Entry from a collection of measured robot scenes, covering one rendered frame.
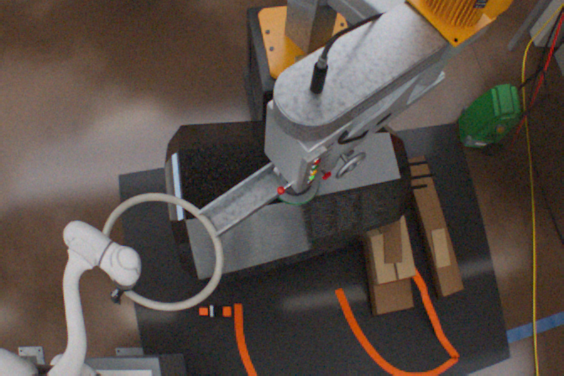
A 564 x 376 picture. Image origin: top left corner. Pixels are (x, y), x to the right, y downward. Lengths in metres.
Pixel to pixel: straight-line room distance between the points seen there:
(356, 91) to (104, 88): 2.46
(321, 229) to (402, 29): 1.11
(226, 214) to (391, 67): 0.88
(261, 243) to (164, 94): 1.54
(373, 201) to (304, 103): 1.03
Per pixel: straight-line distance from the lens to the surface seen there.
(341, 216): 2.37
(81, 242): 1.56
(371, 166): 2.37
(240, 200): 1.99
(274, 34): 2.75
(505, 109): 3.22
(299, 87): 1.49
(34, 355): 3.35
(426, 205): 3.20
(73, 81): 3.79
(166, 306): 1.78
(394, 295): 3.00
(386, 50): 1.62
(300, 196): 2.21
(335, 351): 3.03
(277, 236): 2.34
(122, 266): 1.49
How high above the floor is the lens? 3.01
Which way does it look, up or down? 69 degrees down
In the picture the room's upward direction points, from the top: 8 degrees clockwise
